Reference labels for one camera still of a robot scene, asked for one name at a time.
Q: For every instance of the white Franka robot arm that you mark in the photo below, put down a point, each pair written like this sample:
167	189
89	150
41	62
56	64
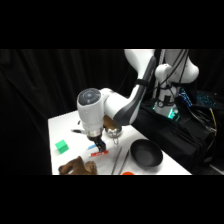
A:
91	110

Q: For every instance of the metal tongs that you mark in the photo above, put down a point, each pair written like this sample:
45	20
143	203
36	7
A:
117	160
124	162

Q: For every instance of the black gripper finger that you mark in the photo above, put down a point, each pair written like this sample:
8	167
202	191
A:
96	148
103	149

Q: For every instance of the black curtain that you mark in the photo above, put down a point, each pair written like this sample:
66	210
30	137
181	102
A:
36	100

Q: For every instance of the brown plush toy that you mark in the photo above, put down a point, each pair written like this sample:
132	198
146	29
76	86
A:
77	166

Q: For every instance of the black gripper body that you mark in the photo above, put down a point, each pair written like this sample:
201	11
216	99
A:
99	142

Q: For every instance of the small metal strainer cup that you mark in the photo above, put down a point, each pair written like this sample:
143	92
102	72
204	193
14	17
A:
115	134

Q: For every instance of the red pen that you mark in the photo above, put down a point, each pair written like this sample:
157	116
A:
101	153

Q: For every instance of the blue lit keyboard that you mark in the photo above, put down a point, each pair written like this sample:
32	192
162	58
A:
206	99

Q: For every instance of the black robot stand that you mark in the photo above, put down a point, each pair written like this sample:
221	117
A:
170	133

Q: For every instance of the green cube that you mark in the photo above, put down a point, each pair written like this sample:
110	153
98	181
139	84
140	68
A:
62	146

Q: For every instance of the black bowl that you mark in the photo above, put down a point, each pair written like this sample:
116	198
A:
146	154

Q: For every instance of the orange round object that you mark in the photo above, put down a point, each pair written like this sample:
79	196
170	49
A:
128	173

